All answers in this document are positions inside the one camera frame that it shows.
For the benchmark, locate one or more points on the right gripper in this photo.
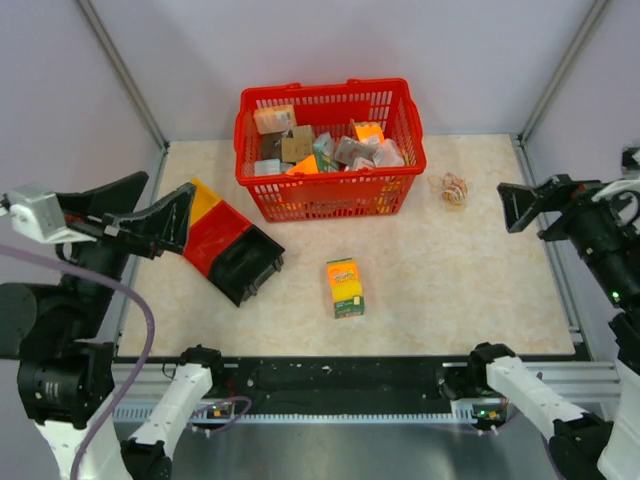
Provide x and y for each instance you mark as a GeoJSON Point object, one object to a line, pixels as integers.
{"type": "Point", "coordinates": [518, 201]}

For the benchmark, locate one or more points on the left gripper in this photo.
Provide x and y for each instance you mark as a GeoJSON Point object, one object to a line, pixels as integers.
{"type": "Point", "coordinates": [166, 221]}

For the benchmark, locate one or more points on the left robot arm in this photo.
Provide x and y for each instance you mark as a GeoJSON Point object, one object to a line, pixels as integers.
{"type": "Point", "coordinates": [65, 380]}

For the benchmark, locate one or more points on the yellow plastic bin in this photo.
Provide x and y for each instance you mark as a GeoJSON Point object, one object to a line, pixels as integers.
{"type": "Point", "coordinates": [205, 200]}

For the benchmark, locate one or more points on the red plastic bin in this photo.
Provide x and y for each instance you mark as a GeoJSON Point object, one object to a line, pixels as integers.
{"type": "Point", "coordinates": [212, 234]}

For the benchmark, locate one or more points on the black plastic bin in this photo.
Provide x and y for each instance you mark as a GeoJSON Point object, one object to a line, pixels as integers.
{"type": "Point", "coordinates": [243, 267]}

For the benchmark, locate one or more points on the orange box in basket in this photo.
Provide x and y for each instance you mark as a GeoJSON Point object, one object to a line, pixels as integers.
{"type": "Point", "coordinates": [275, 119]}

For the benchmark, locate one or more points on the brown cardboard box in basket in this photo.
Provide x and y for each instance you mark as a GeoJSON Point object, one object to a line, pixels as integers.
{"type": "Point", "coordinates": [297, 144]}

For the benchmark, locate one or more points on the clear packet in basket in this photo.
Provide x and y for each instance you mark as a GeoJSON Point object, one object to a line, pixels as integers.
{"type": "Point", "coordinates": [349, 149]}

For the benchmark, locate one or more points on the orange sponge pack in basket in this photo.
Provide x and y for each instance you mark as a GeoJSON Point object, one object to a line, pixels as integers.
{"type": "Point", "coordinates": [369, 133]}

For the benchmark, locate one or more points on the red plastic shopping basket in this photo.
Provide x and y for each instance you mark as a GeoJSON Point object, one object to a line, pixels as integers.
{"type": "Point", "coordinates": [319, 187]}

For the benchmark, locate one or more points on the sponge daddy package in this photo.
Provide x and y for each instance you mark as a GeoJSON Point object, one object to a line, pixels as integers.
{"type": "Point", "coordinates": [345, 288]}

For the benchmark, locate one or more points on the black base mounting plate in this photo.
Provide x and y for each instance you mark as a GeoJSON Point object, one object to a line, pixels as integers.
{"type": "Point", "coordinates": [323, 385]}

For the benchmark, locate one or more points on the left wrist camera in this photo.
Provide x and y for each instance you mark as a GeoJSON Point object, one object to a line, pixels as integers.
{"type": "Point", "coordinates": [35, 213]}

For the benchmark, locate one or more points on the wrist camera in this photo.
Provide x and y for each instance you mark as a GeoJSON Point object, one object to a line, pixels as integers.
{"type": "Point", "coordinates": [35, 213]}
{"type": "Point", "coordinates": [628, 182]}

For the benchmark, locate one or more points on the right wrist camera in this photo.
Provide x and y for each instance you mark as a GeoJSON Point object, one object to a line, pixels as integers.
{"type": "Point", "coordinates": [628, 182]}

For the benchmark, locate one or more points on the aluminium frame rail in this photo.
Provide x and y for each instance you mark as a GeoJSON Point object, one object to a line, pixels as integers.
{"type": "Point", "coordinates": [585, 383]}

